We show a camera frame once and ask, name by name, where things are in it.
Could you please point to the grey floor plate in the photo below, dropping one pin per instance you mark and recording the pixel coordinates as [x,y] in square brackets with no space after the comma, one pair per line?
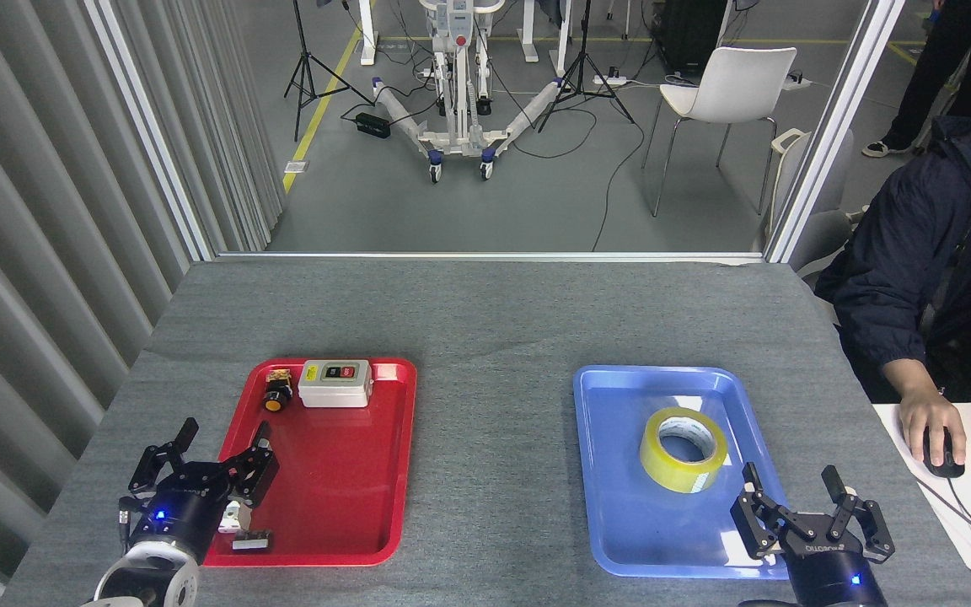
[296,167]

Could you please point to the black computer mouse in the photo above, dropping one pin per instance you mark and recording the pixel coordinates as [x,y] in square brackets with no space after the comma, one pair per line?
[949,470]

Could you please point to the white power strip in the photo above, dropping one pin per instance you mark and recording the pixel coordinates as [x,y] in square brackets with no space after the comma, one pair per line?
[610,79]

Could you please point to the silver horizontal rail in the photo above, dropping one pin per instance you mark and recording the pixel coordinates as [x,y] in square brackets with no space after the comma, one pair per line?
[485,255]

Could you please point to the blue plastic tray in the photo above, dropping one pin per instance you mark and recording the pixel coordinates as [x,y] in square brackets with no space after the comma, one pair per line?
[620,523]

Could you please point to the person's hand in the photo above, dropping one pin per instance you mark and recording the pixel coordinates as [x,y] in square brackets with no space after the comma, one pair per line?
[928,430]

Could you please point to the black yellow push button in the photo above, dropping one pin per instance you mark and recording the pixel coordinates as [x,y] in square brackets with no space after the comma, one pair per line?
[276,398]

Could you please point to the black power adapter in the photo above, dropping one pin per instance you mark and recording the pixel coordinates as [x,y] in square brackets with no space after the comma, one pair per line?
[373,126]

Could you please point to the white circuit breaker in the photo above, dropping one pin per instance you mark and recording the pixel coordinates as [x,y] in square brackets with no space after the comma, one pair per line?
[233,517]

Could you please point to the yellow tape roll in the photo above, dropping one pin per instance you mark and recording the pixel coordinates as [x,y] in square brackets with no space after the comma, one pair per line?
[662,468]

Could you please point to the red plastic tray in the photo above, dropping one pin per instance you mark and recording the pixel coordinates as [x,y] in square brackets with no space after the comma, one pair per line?
[334,489]

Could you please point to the white stand on wheels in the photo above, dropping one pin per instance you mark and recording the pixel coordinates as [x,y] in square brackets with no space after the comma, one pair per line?
[456,84]

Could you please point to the silver post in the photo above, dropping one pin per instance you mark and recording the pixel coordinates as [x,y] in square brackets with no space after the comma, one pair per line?
[831,126]

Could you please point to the white plastic chair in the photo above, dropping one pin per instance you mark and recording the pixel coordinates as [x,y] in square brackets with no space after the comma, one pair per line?
[738,80]

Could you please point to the small black terminal block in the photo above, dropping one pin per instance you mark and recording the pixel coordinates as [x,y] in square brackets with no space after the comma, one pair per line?
[251,541]

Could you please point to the grey office chair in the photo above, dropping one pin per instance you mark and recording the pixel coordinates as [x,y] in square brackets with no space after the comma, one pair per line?
[823,228]

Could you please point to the white two-button switch box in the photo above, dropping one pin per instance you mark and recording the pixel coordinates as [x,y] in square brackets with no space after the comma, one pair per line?
[334,389]

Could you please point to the person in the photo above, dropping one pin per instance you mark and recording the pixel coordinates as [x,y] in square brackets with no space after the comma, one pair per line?
[932,76]
[915,253]

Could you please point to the black tripod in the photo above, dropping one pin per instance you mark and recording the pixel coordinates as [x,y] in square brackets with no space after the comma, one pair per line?
[303,34]
[586,34]

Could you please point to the white table leg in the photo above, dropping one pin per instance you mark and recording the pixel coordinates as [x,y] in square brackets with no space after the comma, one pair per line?
[528,29]
[565,34]
[367,34]

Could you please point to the black equipment case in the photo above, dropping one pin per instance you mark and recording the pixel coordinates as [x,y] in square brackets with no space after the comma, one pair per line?
[692,34]

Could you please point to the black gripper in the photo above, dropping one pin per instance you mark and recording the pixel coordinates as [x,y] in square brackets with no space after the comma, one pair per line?
[178,518]
[835,577]

